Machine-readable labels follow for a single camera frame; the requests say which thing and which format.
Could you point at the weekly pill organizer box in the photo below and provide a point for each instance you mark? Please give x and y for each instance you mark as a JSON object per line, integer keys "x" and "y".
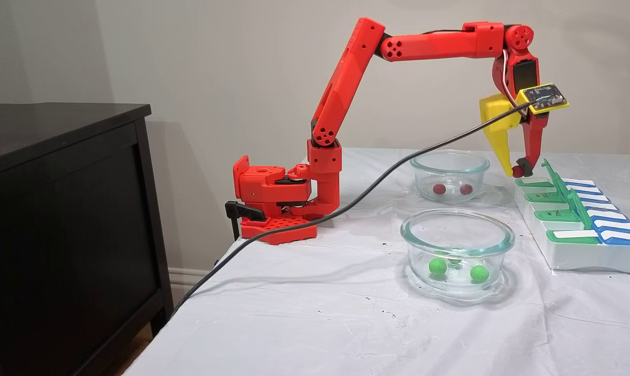
{"x": 581, "y": 256}

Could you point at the clear glass bowl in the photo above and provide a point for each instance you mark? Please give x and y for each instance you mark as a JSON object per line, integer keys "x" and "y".
{"x": 422, "y": 180}
{"x": 419, "y": 245}

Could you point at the green pill ball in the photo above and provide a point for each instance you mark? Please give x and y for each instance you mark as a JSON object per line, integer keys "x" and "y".
{"x": 479, "y": 273}
{"x": 437, "y": 267}

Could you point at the white tablecloth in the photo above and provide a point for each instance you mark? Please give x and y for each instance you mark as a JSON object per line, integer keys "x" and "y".
{"x": 320, "y": 324}

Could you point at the black table clamp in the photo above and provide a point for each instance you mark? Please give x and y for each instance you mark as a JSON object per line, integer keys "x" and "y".
{"x": 241, "y": 210}

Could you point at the white baseboard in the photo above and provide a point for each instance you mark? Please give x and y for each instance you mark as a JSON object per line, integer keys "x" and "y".
{"x": 184, "y": 279}

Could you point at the black wooden cabinet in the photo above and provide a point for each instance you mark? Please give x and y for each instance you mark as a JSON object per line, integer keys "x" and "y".
{"x": 59, "y": 235}

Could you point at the camera board on yellow mount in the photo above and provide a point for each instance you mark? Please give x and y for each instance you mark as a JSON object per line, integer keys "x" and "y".
{"x": 544, "y": 96}

